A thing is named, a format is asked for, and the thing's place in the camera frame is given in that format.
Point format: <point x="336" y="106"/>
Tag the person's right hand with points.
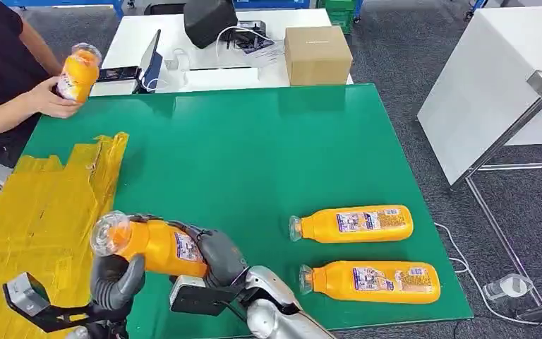
<point x="46" y="100"/>

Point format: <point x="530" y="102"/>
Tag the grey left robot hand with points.
<point x="112" y="285"/>

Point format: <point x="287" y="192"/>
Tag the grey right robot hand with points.
<point x="222" y="257"/>

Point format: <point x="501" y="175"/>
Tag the orange drink bottle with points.
<point x="378" y="283"/>
<point x="360" y="224"/>
<point x="79" y="72"/>
<point x="159" y="245"/>

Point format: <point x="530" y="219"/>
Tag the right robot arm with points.
<point x="275" y="313"/>

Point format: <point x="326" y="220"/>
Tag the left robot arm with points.
<point x="102" y="325"/>

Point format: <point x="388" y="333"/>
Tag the dark flat box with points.
<point x="119" y="73"/>

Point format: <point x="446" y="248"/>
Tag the blue metal rack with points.
<point x="65" y="3"/>

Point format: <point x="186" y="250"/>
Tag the green table mat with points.
<point x="252" y="154"/>

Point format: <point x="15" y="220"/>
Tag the yellow sheet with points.
<point x="32" y="210"/>

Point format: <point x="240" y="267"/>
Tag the white charger plug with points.
<point x="177" y="60"/>

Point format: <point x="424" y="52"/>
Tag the long white box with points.
<point x="219" y="78"/>

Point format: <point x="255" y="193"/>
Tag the printed paper sheet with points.
<point x="264" y="54"/>

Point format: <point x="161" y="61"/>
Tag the black power adapter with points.
<point x="252" y="29"/>

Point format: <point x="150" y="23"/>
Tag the brown cardboard box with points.
<point x="318" y="56"/>

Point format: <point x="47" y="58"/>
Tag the green plastic crate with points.
<point x="341" y="14"/>

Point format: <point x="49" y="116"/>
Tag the clear plastic bottle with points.
<point x="507" y="286"/>

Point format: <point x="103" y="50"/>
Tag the large white table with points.
<point x="476" y="93"/>

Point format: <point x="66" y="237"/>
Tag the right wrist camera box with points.
<point x="196" y="297"/>

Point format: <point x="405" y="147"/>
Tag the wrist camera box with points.
<point x="25" y="295"/>
<point x="196" y="297"/>

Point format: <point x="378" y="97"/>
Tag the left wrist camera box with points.
<point x="25" y="295"/>

